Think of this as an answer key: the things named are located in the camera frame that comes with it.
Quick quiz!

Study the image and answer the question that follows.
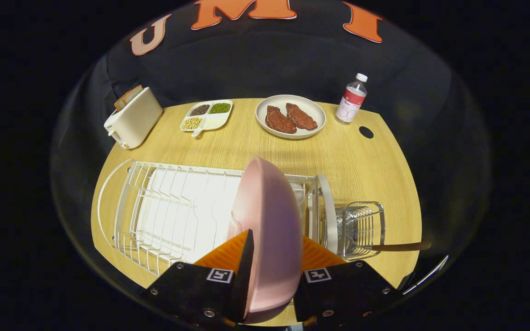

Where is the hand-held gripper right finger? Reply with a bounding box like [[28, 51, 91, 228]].
[[293, 235, 401, 322]]

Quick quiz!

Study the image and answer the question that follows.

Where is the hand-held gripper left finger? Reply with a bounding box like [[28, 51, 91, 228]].
[[138, 229, 255, 325]]

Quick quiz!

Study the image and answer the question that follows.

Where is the pink plate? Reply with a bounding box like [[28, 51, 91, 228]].
[[228, 156, 305, 325]]

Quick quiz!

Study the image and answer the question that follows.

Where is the clear wire cutlery basket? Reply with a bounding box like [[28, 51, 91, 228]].
[[325, 201, 386, 262]]

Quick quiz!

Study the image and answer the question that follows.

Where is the white wire dish rack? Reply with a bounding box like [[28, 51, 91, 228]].
[[97, 159, 339, 276]]

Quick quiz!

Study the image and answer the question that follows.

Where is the white divided dish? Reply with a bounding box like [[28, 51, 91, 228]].
[[180, 99, 234, 138]]

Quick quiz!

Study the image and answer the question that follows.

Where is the beige round plate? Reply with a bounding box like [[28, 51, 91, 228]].
[[255, 94, 327, 140]]

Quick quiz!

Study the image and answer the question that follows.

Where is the brown meat piece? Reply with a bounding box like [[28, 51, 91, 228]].
[[286, 103, 318, 131], [265, 105, 297, 134]]

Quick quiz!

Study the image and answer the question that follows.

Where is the clear bottle red label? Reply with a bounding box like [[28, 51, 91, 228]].
[[335, 73, 369, 126]]

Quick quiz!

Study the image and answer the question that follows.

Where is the white toaster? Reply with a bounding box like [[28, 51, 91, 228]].
[[104, 86, 163, 150]]

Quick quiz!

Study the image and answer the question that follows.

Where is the brown toast slice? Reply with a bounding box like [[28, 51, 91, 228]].
[[114, 84, 144, 111]]

